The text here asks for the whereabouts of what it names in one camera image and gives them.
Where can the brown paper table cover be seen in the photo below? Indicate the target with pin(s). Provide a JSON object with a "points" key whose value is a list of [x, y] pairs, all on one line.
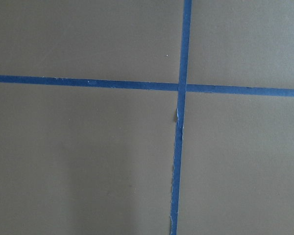
{"points": [[146, 117]]}

